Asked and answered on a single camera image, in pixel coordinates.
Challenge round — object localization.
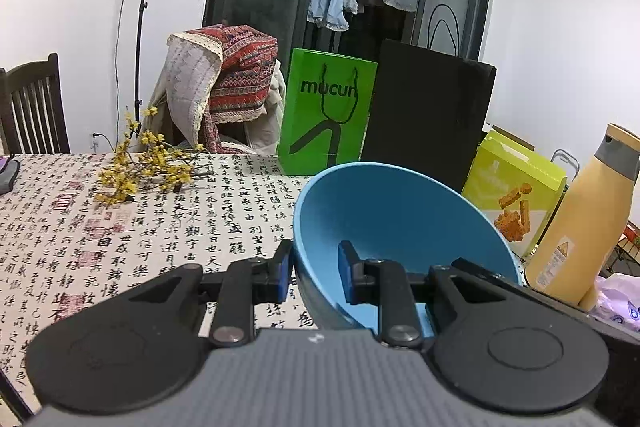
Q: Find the white plastic bag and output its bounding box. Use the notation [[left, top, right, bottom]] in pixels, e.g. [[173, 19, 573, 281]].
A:
[[592, 273, 640, 325]]

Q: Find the black lamp cable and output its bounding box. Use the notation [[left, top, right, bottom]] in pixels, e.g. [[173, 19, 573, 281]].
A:
[[90, 0, 133, 152]]

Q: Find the dark wooden chair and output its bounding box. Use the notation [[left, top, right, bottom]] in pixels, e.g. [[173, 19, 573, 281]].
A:
[[0, 53, 71, 155]]

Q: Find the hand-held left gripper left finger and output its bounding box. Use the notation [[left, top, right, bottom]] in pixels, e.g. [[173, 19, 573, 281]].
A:
[[127, 239, 294, 349]]

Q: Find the purple grey cloth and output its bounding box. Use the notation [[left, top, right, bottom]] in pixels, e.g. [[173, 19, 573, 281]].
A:
[[0, 157, 21, 196]]

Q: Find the black paper bag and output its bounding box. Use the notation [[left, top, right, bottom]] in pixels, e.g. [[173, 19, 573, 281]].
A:
[[361, 4, 497, 198]]

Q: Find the green paper bag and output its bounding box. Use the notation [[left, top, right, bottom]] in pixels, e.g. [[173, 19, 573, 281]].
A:
[[276, 48, 378, 176]]

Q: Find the beige jacket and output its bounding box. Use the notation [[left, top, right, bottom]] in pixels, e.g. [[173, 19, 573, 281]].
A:
[[142, 62, 287, 155]]

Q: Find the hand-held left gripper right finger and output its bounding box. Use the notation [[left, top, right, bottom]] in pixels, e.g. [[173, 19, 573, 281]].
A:
[[337, 241, 506, 349]]

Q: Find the yellow-green snack box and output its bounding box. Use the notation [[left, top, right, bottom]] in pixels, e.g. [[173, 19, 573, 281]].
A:
[[461, 129, 568, 258]]

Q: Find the yellow thermos jug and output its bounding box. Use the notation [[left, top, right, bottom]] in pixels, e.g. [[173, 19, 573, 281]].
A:
[[525, 123, 640, 308]]

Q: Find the yellow flower branch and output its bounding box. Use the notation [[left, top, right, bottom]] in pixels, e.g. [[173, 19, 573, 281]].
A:
[[95, 107, 213, 205]]

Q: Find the blue bowl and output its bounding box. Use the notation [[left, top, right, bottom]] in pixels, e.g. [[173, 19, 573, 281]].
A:
[[292, 162, 523, 333]]

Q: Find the red patterned blanket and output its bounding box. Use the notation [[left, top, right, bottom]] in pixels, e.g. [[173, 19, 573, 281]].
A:
[[166, 24, 279, 152]]

